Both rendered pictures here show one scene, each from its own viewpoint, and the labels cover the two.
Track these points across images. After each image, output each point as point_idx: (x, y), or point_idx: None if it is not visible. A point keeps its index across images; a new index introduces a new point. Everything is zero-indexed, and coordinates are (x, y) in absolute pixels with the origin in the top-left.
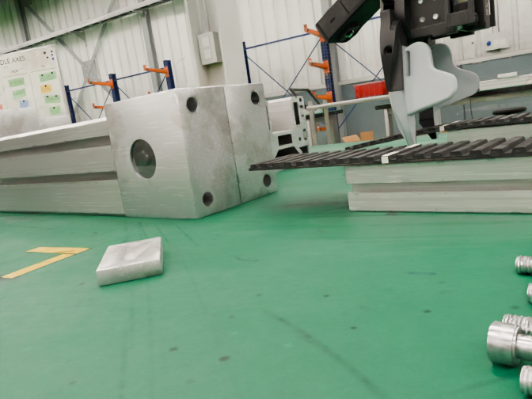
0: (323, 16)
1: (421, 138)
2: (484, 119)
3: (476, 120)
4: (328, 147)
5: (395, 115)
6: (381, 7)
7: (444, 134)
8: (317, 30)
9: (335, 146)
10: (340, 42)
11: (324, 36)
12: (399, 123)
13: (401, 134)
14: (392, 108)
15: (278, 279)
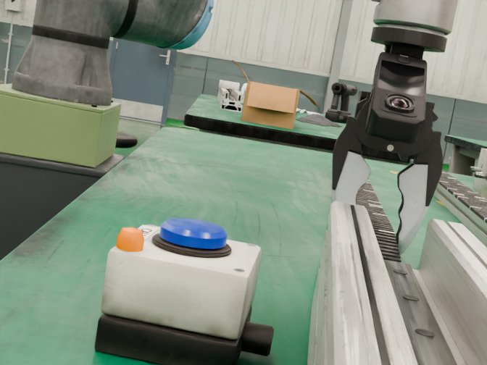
0: (425, 113)
1: (113, 243)
2: (377, 223)
3: (382, 224)
4: (67, 294)
5: (414, 228)
6: (432, 125)
7: (88, 232)
8: (417, 127)
9: (45, 287)
10: (395, 140)
11: (418, 137)
12: (414, 234)
13: (402, 244)
14: (419, 221)
15: None
